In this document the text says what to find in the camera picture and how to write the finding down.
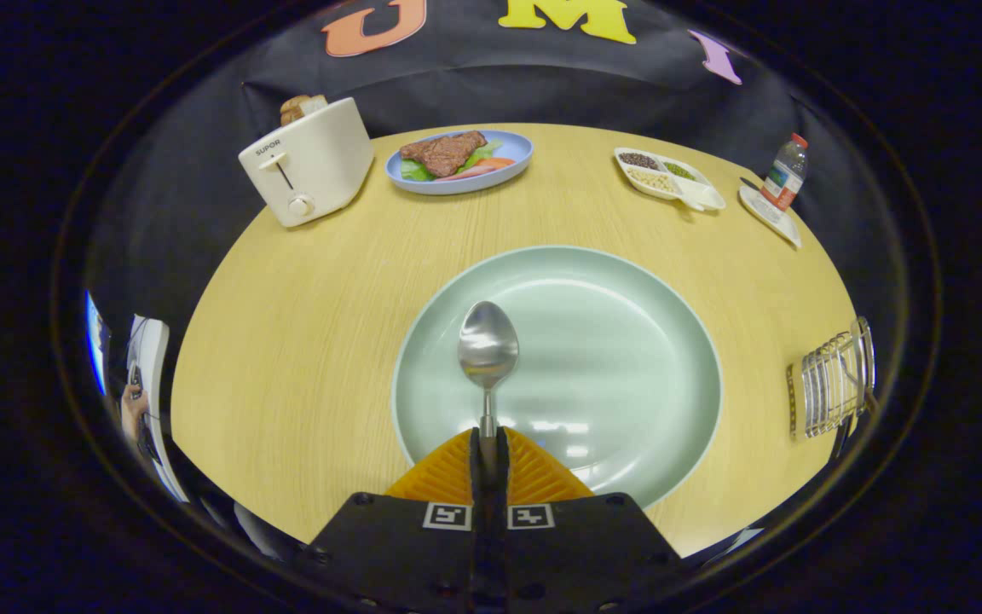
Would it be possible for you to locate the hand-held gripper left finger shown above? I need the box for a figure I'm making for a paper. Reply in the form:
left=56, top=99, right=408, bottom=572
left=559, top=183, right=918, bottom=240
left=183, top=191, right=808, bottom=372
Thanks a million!
left=299, top=426, right=492, bottom=614

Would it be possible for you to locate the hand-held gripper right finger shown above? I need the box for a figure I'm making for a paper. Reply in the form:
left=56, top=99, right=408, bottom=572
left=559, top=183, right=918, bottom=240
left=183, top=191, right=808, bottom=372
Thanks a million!
left=491, top=426, right=684, bottom=614

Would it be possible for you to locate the wooden-handled metal spoon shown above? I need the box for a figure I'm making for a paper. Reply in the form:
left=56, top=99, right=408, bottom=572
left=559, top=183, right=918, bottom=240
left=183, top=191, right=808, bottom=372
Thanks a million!
left=457, top=300, right=521, bottom=444

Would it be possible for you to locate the pale green plate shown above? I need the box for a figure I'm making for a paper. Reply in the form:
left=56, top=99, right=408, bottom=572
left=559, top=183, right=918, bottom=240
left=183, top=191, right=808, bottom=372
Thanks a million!
left=390, top=245, right=724, bottom=511

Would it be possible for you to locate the blue plate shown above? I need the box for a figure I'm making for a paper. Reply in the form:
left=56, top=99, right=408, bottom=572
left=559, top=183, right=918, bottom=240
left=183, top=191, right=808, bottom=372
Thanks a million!
left=384, top=130, right=535, bottom=196

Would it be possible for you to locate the green lettuce leaf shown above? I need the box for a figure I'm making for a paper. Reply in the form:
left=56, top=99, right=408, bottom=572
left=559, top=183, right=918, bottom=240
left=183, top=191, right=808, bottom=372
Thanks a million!
left=400, top=141, right=505, bottom=182

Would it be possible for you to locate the red tomato slice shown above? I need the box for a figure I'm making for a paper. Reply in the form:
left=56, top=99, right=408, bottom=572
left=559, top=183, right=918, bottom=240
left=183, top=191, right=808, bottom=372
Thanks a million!
left=436, top=157, right=516, bottom=182

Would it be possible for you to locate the brown steak piece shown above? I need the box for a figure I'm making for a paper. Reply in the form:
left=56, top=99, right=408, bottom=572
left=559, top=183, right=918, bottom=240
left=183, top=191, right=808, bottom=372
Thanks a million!
left=399, top=130, right=488, bottom=178

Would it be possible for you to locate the pale soybean pile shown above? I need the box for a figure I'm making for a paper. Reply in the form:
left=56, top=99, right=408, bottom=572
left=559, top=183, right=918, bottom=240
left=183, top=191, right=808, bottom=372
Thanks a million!
left=627, top=168, right=679, bottom=194

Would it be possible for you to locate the white divided dish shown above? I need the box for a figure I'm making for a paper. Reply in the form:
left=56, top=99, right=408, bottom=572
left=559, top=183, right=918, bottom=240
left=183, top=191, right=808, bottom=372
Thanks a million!
left=613, top=147, right=727, bottom=213

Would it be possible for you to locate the white side table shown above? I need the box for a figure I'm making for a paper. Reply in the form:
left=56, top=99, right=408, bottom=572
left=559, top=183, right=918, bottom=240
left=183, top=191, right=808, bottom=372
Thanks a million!
left=126, top=316, right=189, bottom=504

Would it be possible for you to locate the white toaster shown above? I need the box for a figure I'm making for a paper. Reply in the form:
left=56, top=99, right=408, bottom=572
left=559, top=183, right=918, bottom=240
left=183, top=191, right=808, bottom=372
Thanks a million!
left=238, top=96, right=375, bottom=229

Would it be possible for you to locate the white square coaster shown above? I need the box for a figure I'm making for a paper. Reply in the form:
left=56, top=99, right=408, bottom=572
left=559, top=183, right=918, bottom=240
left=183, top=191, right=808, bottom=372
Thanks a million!
left=738, top=183, right=803, bottom=250

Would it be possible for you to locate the computer monitor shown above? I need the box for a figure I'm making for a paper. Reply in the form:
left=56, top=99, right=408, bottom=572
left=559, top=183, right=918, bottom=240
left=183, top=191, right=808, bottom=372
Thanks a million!
left=86, top=290, right=110, bottom=397

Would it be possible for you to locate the toasted bread slice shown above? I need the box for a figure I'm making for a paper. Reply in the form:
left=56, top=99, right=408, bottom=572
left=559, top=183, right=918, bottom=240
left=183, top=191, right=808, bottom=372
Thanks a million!
left=279, top=94, right=330, bottom=127

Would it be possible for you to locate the clear red-capped water bottle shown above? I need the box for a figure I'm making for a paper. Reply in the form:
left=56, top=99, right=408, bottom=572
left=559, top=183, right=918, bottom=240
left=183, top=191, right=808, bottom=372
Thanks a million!
left=760, top=132, right=809, bottom=212

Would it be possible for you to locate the metal wire cutlery holder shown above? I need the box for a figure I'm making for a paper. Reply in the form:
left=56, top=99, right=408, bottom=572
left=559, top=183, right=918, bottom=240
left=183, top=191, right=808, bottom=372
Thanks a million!
left=787, top=317, right=877, bottom=441

